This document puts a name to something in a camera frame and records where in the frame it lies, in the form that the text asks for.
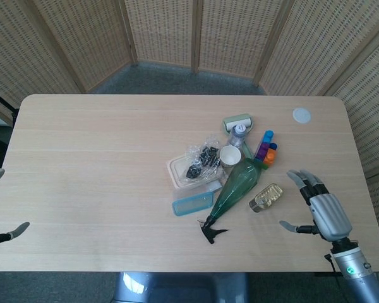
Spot small clear bottle white cap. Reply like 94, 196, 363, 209
229, 124, 250, 148

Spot beige plastic container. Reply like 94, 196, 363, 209
166, 155, 209, 189

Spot pale green lint roller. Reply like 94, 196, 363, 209
221, 112, 256, 160

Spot woven bamboo folding screen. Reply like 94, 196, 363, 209
0, 0, 379, 181

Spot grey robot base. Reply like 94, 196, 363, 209
113, 271, 250, 303

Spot clear bag of black pieces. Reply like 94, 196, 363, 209
184, 134, 228, 184

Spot black metal stand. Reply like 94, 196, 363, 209
0, 86, 20, 124

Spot white paper cup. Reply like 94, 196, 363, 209
219, 145, 242, 169

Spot blue container lid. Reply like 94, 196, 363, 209
171, 180, 224, 218

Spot green spray bottle black trigger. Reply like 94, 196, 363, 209
197, 157, 262, 246

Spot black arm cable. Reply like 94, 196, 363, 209
323, 252, 347, 278

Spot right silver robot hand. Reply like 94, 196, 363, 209
279, 169, 352, 243

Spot colourful toy building blocks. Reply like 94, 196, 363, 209
254, 129, 278, 170

